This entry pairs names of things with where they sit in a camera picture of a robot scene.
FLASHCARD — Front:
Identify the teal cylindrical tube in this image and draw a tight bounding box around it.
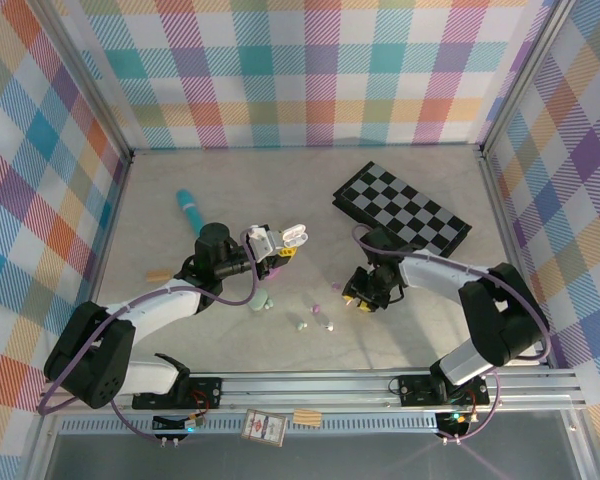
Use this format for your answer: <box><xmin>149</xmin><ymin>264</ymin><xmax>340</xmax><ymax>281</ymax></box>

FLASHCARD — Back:
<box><xmin>175</xmin><ymin>188</ymin><xmax>207</xmax><ymax>237</ymax></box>

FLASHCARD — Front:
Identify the black grey chessboard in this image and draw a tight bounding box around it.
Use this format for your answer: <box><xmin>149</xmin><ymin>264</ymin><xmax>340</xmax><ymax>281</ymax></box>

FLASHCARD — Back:
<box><xmin>331</xmin><ymin>160</ymin><xmax>472</xmax><ymax>259</ymax></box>

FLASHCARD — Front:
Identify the small controller board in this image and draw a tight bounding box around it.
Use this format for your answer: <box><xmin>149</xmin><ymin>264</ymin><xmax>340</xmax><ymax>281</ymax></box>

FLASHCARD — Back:
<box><xmin>152</xmin><ymin>413</ymin><xmax>204</xmax><ymax>434</ymax></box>
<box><xmin>436</xmin><ymin>410</ymin><xmax>475</xmax><ymax>432</ymax></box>

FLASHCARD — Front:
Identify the playing card box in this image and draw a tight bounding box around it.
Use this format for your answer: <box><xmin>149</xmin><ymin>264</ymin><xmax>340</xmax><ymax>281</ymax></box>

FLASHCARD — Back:
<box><xmin>239</xmin><ymin>408</ymin><xmax>287</xmax><ymax>446</ymax></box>

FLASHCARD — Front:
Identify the perforated metal strip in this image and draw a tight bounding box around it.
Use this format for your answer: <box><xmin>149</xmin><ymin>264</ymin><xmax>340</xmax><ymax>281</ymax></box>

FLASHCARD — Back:
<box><xmin>54</xmin><ymin>416</ymin><xmax>447</xmax><ymax>437</ymax></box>

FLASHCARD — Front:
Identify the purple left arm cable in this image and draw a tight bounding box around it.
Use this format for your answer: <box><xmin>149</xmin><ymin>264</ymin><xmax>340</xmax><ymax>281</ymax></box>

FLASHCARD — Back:
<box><xmin>36</xmin><ymin>227</ymin><xmax>281</xmax><ymax>446</ymax></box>

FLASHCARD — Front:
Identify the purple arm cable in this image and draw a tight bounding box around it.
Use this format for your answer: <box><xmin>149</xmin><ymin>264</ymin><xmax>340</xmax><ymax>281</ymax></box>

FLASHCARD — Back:
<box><xmin>36</xmin><ymin>227</ymin><xmax>281</xmax><ymax>446</ymax></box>
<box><xmin>352</xmin><ymin>223</ymin><xmax>553</xmax><ymax>446</ymax></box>

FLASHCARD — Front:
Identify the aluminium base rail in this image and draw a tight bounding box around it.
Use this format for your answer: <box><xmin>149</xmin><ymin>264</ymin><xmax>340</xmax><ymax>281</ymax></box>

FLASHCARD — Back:
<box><xmin>38</xmin><ymin>368</ymin><xmax>590</xmax><ymax>417</ymax></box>

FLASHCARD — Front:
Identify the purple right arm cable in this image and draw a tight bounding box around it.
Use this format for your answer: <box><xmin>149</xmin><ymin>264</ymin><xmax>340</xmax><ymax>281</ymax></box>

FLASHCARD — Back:
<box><xmin>352</xmin><ymin>223</ymin><xmax>553</xmax><ymax>446</ymax></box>

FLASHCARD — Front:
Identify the aluminium frame post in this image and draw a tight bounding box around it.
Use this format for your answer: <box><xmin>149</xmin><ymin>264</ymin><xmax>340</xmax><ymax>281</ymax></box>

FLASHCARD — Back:
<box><xmin>27</xmin><ymin>0</ymin><xmax>135</xmax><ymax>159</ymax></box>
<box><xmin>477</xmin><ymin>0</ymin><xmax>581</xmax><ymax>154</ymax></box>

